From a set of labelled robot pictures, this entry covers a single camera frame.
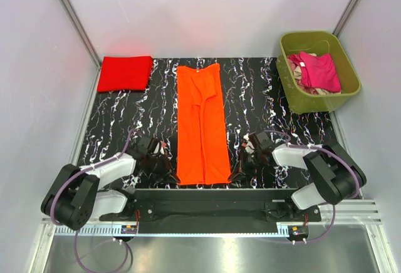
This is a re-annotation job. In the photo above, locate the orange t shirt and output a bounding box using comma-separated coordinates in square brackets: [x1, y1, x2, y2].
[177, 63, 231, 185]

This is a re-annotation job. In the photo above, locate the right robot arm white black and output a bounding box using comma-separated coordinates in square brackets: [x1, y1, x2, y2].
[229, 130, 367, 218]

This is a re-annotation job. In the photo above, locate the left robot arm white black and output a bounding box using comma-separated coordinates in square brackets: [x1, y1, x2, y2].
[40, 136, 180, 231]

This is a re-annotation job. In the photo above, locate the red folded t shirt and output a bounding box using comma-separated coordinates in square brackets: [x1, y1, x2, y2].
[97, 56, 153, 93]

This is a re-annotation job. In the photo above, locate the olive green plastic bin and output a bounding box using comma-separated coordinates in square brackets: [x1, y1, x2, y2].
[276, 31, 362, 114]

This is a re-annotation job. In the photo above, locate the pink t shirt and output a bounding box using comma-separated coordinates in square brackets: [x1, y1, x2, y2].
[288, 51, 342, 94]

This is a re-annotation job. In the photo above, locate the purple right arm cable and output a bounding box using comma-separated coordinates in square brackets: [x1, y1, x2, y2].
[247, 130, 364, 244]

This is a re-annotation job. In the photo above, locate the white slotted cable duct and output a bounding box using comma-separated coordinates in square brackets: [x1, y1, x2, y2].
[55, 224, 294, 237]

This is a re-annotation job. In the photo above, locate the right corner aluminium post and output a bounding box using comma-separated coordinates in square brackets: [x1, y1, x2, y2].
[332, 0, 360, 38]

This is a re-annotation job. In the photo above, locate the corner aluminium post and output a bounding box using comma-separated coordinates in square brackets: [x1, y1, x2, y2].
[332, 0, 360, 38]
[59, 0, 102, 69]

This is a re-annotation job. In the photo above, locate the left corner aluminium post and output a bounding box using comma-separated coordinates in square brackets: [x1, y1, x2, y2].
[59, 0, 102, 69]

